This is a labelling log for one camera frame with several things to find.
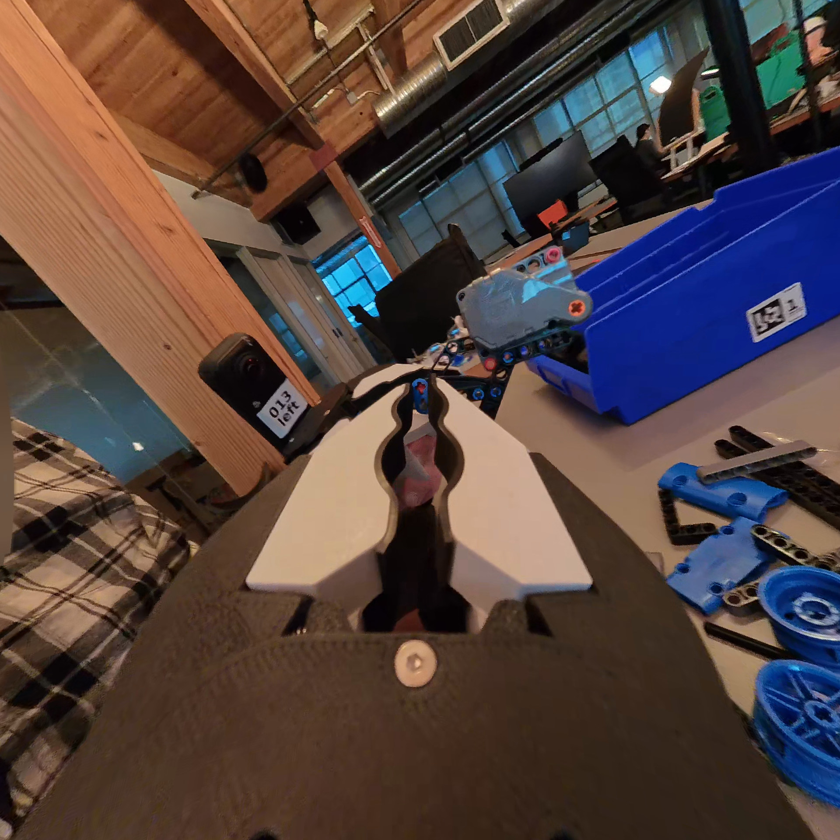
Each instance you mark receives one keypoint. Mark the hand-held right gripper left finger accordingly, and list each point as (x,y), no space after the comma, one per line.
(321,525)

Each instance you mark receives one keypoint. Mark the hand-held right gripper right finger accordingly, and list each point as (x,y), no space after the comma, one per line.
(518,525)

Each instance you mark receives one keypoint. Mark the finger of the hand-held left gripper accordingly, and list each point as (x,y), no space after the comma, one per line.
(380,377)

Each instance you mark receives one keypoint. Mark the blue thin beam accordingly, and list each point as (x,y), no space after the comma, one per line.
(421,394)

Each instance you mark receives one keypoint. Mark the black angled beam assembly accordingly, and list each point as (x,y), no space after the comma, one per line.
(512,358)

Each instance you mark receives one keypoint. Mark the grey pull-back motor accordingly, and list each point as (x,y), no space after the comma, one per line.
(518,308)

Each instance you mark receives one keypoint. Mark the grey desk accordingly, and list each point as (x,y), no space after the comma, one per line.
(590,459)

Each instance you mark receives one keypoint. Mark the person's left hand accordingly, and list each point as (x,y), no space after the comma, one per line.
(417,485)

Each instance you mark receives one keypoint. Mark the blue holed panel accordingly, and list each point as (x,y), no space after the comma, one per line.
(722,564)
(722,495)

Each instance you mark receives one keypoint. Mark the orange chair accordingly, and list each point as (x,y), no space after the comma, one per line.
(552,215)

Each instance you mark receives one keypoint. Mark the grey flat plate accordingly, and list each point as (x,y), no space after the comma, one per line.
(754,463)

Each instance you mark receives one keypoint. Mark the person's plaid shirt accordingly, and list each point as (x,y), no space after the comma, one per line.
(65,558)

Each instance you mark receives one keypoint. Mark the black monitor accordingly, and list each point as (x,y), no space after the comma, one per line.
(551,174)

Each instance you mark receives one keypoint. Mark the blue labelled storage bin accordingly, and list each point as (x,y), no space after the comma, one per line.
(689,315)

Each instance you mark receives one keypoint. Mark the pile of black beam pieces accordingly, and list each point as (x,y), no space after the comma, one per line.
(807,485)

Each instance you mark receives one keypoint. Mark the blue wheel hub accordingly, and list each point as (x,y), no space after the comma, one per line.
(800,728)
(800,610)

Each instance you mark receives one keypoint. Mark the white vent grille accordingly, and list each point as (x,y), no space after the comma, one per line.
(469,29)

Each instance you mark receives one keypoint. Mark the green crate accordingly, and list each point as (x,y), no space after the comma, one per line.
(715,111)

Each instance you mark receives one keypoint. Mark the black round-head pole lamp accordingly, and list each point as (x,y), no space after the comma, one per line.
(738,79)

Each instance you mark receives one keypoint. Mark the black wall speaker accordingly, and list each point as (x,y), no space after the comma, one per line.
(295,225)

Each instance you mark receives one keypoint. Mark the silver air duct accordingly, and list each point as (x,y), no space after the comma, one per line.
(413,92)

